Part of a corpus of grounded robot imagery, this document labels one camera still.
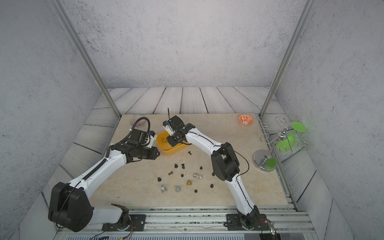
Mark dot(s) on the green disc metal stand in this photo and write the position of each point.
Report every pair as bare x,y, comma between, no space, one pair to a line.
266,160

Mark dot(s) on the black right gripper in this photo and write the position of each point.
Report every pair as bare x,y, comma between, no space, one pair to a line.
172,143

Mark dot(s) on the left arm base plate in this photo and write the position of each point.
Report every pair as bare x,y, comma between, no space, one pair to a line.
127,223

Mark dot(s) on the purple patterned glass bowl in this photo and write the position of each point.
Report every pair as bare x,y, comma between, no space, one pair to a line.
138,121

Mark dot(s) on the yellow plastic storage box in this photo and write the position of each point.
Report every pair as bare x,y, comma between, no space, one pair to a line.
165,147

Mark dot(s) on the orange patterned ceramic bowl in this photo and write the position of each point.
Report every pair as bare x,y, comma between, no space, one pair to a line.
245,120

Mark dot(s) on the silver chess piece left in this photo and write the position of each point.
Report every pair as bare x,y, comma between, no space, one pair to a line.
163,189

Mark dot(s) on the metal wire rack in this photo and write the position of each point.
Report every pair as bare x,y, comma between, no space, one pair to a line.
287,139

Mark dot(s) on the aluminium frame post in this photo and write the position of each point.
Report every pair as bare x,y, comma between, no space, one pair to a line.
305,15
70,30

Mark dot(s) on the right aluminium frame post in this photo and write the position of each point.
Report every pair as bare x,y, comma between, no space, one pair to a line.
305,15

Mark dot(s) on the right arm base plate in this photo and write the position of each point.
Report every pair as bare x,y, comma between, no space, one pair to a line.
239,222

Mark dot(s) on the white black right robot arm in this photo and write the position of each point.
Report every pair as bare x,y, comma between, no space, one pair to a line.
224,162

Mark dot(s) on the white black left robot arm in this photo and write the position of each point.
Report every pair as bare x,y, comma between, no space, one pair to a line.
70,205

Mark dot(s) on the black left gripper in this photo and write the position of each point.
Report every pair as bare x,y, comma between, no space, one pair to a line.
154,151

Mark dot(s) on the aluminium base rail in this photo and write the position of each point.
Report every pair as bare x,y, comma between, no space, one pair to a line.
272,222

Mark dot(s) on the left aluminium frame post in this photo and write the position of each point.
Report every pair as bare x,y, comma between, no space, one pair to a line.
70,30

